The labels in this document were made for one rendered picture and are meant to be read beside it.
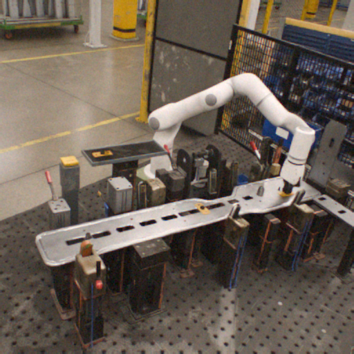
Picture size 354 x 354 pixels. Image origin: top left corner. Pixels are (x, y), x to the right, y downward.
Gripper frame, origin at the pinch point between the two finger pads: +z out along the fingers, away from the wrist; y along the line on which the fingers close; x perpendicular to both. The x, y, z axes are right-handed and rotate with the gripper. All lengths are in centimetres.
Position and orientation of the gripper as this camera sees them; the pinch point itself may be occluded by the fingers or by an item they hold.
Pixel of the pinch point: (287, 189)
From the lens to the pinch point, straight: 206.0
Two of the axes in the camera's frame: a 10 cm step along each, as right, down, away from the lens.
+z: -1.2, 8.6, 5.0
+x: 8.5, -1.7, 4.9
